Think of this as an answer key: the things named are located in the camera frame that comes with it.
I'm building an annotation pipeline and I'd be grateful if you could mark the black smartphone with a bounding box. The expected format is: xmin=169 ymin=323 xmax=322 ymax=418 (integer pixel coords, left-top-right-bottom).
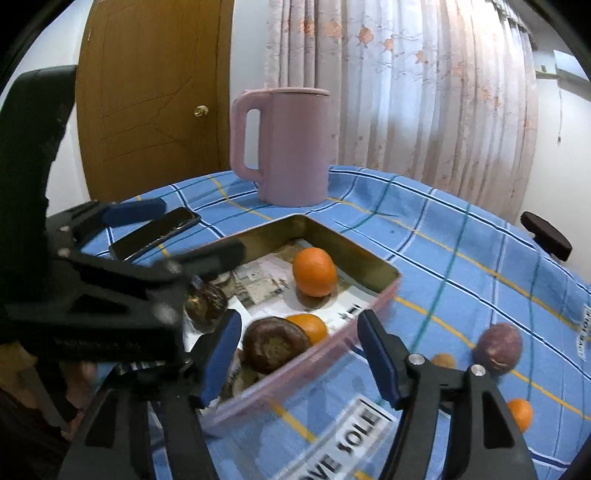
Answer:
xmin=109 ymin=207 xmax=202 ymax=261

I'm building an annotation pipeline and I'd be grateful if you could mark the dark brown round stool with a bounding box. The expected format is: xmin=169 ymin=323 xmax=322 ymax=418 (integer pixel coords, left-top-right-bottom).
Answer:
xmin=520 ymin=211 xmax=573 ymax=261

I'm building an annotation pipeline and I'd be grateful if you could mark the rough brown water chestnut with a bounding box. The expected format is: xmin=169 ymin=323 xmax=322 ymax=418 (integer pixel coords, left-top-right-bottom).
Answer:
xmin=185 ymin=282 xmax=228 ymax=332

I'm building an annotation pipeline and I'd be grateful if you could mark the large orange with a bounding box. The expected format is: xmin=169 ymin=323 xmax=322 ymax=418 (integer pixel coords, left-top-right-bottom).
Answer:
xmin=292 ymin=247 xmax=338 ymax=297

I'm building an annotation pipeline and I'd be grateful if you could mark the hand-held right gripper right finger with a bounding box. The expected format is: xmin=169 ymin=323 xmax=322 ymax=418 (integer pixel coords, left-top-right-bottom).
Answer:
xmin=356 ymin=309 xmax=539 ymax=480

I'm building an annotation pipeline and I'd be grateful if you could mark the pink kettle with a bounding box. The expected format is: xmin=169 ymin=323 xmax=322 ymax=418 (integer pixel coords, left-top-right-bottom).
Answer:
xmin=230 ymin=87 xmax=334 ymax=208

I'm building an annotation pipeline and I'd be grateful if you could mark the printed paper sheet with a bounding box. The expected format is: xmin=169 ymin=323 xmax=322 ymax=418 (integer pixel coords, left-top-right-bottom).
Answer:
xmin=226 ymin=237 xmax=384 ymax=365

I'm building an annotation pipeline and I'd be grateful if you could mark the wooden door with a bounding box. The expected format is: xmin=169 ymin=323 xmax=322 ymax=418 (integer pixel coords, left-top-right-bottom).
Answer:
xmin=76 ymin=0 xmax=236 ymax=204

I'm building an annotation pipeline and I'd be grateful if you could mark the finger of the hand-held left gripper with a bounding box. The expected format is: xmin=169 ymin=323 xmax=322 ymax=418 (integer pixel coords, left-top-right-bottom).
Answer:
xmin=46 ymin=198 xmax=167 ymax=259
xmin=0 ymin=240 xmax=246 ymax=365

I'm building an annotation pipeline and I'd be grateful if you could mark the small orange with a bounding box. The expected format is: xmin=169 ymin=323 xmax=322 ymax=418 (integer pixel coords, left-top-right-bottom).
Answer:
xmin=507 ymin=398 xmax=534 ymax=433

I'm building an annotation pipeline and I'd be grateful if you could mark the blue plaid tablecloth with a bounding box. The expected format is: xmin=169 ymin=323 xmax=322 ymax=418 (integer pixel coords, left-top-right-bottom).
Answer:
xmin=78 ymin=165 xmax=591 ymax=480

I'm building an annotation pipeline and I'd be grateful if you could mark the oval orange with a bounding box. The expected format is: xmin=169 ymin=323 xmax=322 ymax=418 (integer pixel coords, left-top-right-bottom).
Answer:
xmin=285 ymin=313 xmax=328 ymax=346

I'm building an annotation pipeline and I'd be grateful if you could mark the pink tin box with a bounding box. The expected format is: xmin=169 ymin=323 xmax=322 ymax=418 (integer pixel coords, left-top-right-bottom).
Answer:
xmin=182 ymin=213 xmax=402 ymax=437

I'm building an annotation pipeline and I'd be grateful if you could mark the white air conditioner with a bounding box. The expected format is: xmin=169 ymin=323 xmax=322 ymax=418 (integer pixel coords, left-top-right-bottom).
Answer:
xmin=551 ymin=48 xmax=591 ymax=88

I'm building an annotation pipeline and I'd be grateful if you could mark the person's left hand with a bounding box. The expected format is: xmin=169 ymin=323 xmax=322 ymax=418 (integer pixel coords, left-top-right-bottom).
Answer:
xmin=0 ymin=344 xmax=99 ymax=432

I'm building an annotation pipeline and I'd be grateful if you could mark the purple passion fruit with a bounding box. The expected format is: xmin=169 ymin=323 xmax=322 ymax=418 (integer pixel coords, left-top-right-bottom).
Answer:
xmin=475 ymin=323 xmax=524 ymax=374

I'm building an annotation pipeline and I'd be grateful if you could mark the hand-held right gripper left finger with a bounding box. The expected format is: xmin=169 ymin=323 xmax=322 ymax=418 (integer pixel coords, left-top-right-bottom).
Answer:
xmin=58 ymin=310 xmax=243 ymax=480

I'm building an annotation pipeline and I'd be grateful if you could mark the brown mushroom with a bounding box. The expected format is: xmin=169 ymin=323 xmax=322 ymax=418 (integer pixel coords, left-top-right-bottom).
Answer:
xmin=243 ymin=318 xmax=312 ymax=376

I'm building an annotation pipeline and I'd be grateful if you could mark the floral sheer curtain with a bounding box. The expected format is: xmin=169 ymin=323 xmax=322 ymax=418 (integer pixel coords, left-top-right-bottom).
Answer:
xmin=265 ymin=0 xmax=539 ymax=222

